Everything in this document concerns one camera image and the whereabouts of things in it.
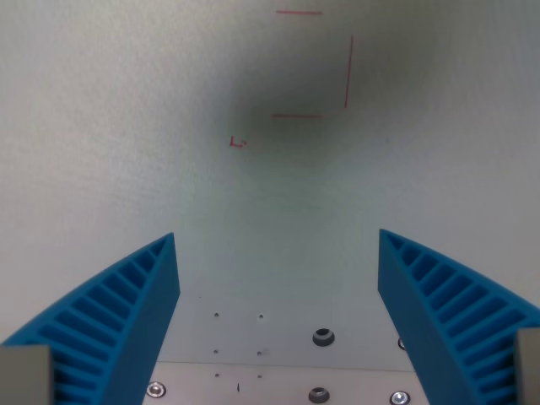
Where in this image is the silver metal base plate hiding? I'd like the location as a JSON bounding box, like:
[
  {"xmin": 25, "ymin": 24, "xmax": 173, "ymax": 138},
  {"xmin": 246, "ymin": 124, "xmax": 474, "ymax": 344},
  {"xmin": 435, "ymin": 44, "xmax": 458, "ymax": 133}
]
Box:
[{"xmin": 144, "ymin": 360, "xmax": 425, "ymax": 405}]

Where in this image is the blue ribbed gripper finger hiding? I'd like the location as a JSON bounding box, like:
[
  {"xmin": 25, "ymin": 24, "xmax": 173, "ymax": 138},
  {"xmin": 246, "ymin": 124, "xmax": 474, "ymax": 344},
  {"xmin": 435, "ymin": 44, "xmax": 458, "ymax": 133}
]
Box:
[
  {"xmin": 0, "ymin": 232, "xmax": 181, "ymax": 405},
  {"xmin": 377, "ymin": 229, "xmax": 540, "ymax": 405}
]

